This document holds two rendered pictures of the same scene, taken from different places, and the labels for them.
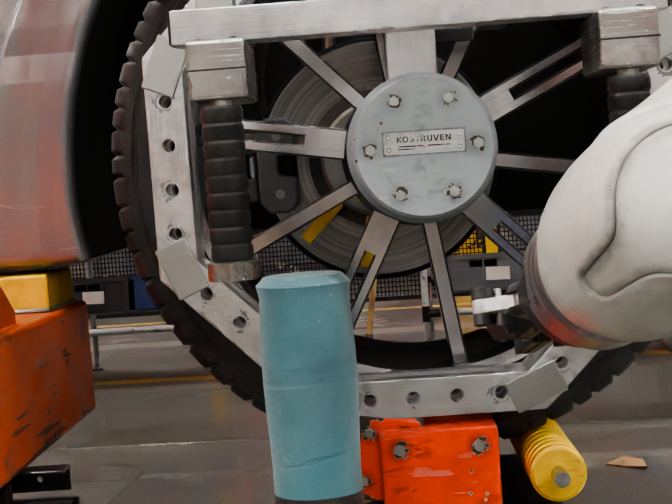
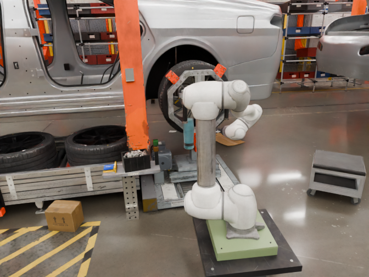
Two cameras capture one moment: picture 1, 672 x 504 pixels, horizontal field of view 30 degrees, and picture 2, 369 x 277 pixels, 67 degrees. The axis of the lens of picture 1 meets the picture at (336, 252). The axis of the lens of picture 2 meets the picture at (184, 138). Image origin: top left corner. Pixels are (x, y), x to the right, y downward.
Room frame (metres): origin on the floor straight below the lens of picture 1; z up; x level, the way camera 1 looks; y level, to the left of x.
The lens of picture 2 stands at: (-1.02, 0.55, 1.43)
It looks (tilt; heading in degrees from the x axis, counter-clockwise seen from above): 21 degrees down; 348
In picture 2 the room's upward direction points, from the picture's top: 1 degrees counter-clockwise
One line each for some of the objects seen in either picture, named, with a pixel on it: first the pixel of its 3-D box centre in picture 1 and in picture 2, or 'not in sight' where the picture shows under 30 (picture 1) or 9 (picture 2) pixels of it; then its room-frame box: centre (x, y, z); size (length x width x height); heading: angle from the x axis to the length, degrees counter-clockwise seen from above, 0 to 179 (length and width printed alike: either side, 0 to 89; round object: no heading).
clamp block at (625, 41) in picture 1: (618, 41); not in sight; (1.08, -0.25, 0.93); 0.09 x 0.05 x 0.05; 178
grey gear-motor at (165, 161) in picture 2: not in sight; (160, 160); (1.47, 0.25, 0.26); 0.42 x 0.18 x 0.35; 178
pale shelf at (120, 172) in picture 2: not in sight; (131, 169); (0.99, 0.54, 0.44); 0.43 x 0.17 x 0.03; 88
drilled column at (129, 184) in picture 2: not in sight; (130, 194); (0.99, 0.57, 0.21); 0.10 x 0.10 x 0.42; 88
